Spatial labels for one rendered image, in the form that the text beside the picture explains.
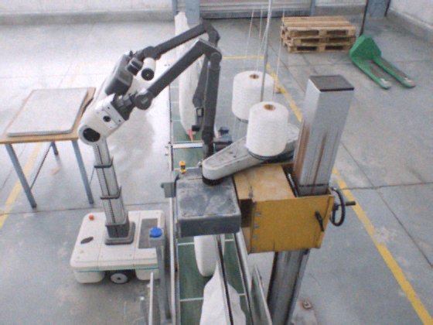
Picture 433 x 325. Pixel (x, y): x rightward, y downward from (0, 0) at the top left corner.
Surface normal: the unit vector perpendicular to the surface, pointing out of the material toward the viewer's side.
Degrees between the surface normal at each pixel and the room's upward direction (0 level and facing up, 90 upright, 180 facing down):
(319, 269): 0
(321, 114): 90
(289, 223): 90
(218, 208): 0
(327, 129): 90
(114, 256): 0
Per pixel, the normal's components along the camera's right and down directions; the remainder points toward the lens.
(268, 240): 0.11, 0.60
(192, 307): 0.00, -0.79
